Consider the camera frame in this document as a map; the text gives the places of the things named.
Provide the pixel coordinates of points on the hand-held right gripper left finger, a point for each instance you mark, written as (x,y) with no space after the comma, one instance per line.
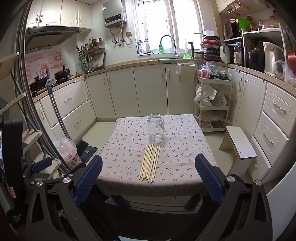
(89,176)

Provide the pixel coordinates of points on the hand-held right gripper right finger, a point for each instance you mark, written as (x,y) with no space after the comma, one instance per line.
(208,178)

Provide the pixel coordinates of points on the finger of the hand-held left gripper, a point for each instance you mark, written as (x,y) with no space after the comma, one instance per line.
(69,170)
(41,163)

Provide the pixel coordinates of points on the bunch of wooden chopsticks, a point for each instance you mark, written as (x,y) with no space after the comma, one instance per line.
(149,162)

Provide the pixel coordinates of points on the clear glass jar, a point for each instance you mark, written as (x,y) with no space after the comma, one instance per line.
(155,132)

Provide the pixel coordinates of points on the clear floral plastic bag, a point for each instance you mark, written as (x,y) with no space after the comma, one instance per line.
(67,150)

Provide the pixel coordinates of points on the dark bathroom scale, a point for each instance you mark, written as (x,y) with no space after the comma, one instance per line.
(89,151)

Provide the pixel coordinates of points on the cherry print tablecloth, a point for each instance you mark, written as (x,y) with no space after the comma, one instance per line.
(180,162)

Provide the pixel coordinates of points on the white step stool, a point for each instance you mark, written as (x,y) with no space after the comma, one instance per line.
(240,146)

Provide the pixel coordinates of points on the black wok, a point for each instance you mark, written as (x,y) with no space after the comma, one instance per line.
(39,83)

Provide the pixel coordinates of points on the white plastic bags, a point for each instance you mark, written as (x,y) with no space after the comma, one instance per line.
(205,92)

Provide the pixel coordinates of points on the black cooking pot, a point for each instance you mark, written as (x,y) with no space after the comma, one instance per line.
(62,74)

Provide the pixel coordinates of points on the white rolling cart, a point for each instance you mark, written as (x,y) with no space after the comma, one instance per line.
(214,81)

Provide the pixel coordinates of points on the beige folding rack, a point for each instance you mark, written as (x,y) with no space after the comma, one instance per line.
(9,60)

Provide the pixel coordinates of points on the cream kitchen base cabinets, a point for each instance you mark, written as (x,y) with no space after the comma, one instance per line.
(148,88)

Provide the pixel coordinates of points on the white hanging waste bin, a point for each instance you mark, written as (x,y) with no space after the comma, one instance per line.
(186,73)

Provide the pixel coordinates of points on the green plastic scoop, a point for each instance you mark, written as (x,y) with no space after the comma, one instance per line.
(188,56)

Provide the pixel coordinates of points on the green dish cloth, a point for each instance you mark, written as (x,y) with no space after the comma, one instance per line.
(166,60)

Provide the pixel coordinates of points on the white cutting board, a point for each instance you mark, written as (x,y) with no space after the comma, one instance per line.
(224,54)

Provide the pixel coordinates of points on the grey range hood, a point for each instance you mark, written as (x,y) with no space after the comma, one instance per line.
(46,37)

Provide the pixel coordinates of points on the dark sauce bottle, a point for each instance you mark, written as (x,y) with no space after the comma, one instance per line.
(237,54)

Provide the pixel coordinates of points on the black rice cooker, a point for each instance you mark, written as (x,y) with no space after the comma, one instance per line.
(254,58)

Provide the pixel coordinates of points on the stack of pans and dishes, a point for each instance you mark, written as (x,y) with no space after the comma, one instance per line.
(209,48)

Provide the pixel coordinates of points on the black slim faucet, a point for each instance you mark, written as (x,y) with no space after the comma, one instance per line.
(190,47)

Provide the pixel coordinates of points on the chrome kitchen faucet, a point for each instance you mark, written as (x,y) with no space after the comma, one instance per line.
(175,48)

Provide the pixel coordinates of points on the white countertop appliance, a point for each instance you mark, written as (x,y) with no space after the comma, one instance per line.
(272,58)

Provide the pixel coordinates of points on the green soap bottle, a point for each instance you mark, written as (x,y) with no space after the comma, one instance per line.
(161,47)

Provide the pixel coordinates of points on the cream upper cabinets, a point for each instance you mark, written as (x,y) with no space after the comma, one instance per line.
(69,14)

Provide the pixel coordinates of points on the microwave oven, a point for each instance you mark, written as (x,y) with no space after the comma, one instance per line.
(232,27)

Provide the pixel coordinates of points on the white storage shelf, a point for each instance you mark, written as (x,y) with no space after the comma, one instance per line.
(261,33)

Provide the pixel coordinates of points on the green bag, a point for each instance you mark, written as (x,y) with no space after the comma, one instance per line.
(245,24)

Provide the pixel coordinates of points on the kitchen window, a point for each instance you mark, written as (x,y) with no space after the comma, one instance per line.
(161,18)

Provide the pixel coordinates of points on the pink wall sticker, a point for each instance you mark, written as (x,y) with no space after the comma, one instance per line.
(34,62)

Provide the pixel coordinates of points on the wall rack with kitchen utensils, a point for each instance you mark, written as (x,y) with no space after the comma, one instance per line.
(92,52)

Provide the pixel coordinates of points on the silver wall water heater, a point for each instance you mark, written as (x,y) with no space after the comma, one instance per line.
(113,11)

